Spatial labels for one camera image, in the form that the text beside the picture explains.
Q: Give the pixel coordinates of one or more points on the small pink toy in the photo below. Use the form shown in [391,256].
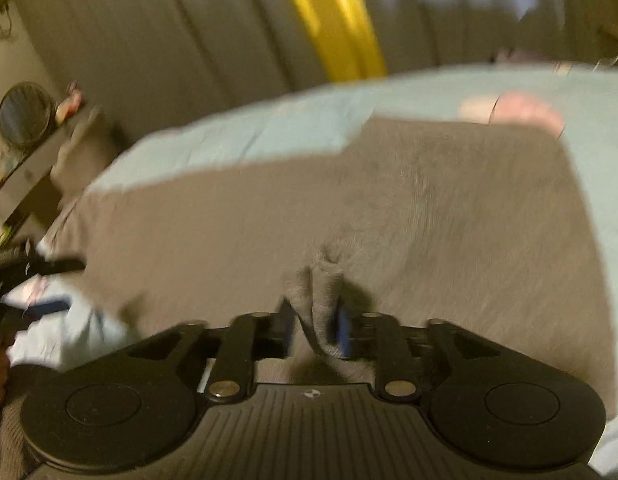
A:
[69,102]

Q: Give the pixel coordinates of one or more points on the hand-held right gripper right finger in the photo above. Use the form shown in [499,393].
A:
[345,335]

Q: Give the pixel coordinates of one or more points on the yellow curtain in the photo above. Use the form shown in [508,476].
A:
[339,25]

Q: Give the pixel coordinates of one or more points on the grey pants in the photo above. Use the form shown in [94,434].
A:
[389,200]

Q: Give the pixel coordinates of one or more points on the round dark fan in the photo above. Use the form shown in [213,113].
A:
[25,115]

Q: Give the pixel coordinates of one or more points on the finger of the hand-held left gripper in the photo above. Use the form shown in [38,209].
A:
[64,266]

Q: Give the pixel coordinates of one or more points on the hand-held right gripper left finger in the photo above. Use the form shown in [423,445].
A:
[288,330]

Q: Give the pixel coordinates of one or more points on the dark desk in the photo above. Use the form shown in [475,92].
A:
[34,170]

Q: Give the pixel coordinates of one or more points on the grey curtain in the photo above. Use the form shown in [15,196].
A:
[164,35]
[464,15]

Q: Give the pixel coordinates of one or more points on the light blue printed bed sheet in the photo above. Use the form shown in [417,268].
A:
[269,130]

